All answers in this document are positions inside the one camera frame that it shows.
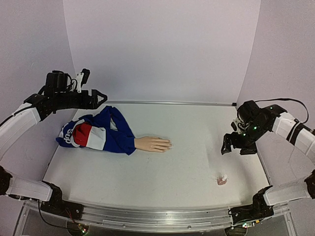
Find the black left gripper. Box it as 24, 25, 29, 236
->
56, 88, 108, 110

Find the pink nail polish bottle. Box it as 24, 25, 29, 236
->
217, 175, 228, 185

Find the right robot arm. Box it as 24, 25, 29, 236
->
221, 100, 315, 229

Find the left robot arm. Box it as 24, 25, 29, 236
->
0, 69, 108, 220

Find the blue red white jacket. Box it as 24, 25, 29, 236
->
56, 106, 136, 155

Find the mannequin hand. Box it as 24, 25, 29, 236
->
134, 136, 172, 152

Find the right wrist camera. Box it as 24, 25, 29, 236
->
231, 118, 244, 133

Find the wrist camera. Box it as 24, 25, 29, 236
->
231, 118, 244, 133
74, 68, 90, 93

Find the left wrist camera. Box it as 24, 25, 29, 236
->
74, 68, 90, 93

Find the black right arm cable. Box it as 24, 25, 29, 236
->
254, 98, 309, 123

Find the black left base cable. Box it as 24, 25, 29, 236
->
38, 201, 79, 228

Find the aluminium front rail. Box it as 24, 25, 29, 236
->
23, 201, 290, 233

